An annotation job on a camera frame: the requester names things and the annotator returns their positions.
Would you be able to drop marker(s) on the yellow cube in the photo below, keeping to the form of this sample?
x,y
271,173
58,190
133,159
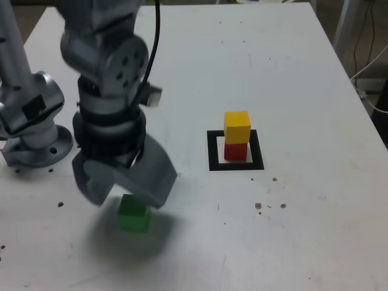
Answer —
x,y
237,128

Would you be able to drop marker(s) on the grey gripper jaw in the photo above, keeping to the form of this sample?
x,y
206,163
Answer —
x,y
154,172
94,192

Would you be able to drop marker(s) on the white metal frame leg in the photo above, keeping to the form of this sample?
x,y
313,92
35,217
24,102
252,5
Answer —
x,y
342,24

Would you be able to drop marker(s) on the black tape square outline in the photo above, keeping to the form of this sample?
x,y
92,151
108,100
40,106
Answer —
x,y
236,167

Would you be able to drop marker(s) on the green cube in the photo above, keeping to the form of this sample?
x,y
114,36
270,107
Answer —
x,y
133,222

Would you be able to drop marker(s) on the small grey camera mount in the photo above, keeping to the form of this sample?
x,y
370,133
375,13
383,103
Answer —
x,y
153,95

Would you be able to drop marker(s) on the red cube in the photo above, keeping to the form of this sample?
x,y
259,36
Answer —
x,y
236,152

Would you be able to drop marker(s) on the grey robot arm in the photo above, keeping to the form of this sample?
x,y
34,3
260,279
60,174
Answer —
x,y
100,60

